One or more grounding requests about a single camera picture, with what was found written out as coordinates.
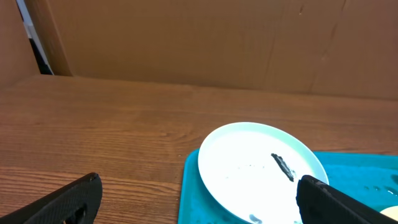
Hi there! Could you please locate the light blue plate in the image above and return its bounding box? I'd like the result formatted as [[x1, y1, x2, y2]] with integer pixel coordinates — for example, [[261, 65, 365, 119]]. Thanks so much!
[[198, 122, 329, 224]]

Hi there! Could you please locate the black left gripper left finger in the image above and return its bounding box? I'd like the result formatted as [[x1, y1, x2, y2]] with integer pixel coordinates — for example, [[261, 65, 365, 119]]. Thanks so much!
[[1, 172, 103, 224]]

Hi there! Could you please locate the yellow plate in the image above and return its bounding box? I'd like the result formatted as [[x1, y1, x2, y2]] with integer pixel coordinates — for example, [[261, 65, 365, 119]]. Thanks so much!
[[381, 205, 398, 221]]

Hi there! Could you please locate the brown cardboard backdrop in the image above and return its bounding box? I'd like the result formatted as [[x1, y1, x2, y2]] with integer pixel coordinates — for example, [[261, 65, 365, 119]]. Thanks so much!
[[0, 0, 398, 101]]

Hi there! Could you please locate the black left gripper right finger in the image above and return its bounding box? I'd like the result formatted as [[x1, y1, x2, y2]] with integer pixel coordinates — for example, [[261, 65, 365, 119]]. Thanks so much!
[[296, 175, 397, 224]]

